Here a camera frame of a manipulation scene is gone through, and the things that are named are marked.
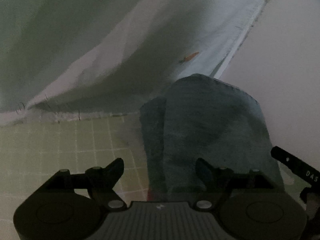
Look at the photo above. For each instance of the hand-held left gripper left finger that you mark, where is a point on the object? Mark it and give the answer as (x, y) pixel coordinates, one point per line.
(116, 167)

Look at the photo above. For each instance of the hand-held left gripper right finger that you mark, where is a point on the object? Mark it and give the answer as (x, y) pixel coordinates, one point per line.
(202, 168)

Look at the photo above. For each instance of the blue denim jeans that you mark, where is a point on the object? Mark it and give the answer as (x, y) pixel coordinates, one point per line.
(205, 120)

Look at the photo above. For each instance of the carrot print light blue quilt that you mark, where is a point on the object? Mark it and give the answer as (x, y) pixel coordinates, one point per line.
(87, 42)

